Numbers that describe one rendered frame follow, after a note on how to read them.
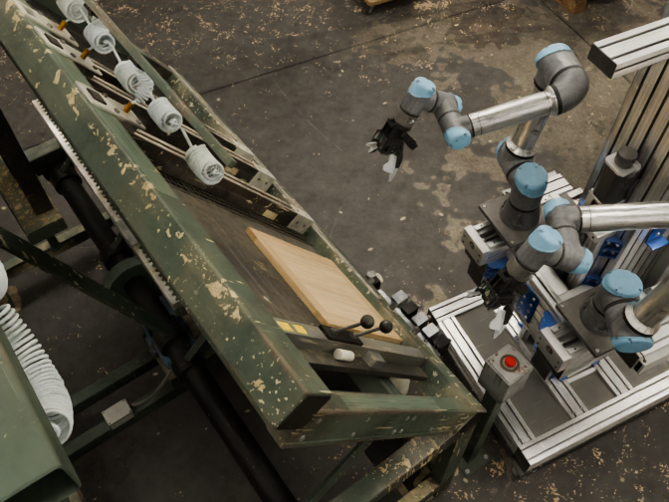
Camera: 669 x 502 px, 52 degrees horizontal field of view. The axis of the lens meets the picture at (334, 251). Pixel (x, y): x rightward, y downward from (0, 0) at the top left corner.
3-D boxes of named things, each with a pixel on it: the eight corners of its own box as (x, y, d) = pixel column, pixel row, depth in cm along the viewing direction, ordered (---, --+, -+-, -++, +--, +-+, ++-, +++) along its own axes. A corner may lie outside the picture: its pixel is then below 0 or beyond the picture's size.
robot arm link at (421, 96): (442, 93, 214) (420, 87, 209) (425, 121, 220) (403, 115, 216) (433, 79, 219) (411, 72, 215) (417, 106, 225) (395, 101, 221)
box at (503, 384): (523, 388, 249) (534, 367, 234) (499, 406, 245) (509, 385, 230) (500, 365, 255) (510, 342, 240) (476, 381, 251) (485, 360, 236)
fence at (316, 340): (419, 367, 240) (427, 359, 239) (272, 344, 158) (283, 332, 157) (410, 356, 242) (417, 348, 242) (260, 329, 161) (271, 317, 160)
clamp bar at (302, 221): (306, 237, 273) (344, 192, 268) (67, 133, 171) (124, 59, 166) (291, 221, 278) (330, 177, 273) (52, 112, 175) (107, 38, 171)
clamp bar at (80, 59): (268, 194, 286) (305, 151, 281) (25, 75, 184) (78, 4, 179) (255, 180, 291) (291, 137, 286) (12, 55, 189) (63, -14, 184)
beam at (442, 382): (466, 433, 240) (488, 411, 238) (456, 434, 229) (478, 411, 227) (168, 92, 344) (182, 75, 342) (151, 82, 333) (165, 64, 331)
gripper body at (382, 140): (369, 141, 230) (385, 113, 222) (388, 142, 235) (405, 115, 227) (379, 156, 225) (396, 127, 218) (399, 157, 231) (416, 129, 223)
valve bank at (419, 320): (458, 368, 274) (467, 340, 254) (431, 387, 269) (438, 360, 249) (380, 284, 297) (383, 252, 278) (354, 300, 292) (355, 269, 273)
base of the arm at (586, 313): (605, 292, 239) (614, 276, 231) (634, 326, 231) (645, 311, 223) (570, 308, 235) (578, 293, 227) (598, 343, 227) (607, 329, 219)
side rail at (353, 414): (455, 433, 229) (478, 411, 227) (281, 449, 135) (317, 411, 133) (443, 419, 232) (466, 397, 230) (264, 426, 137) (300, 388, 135)
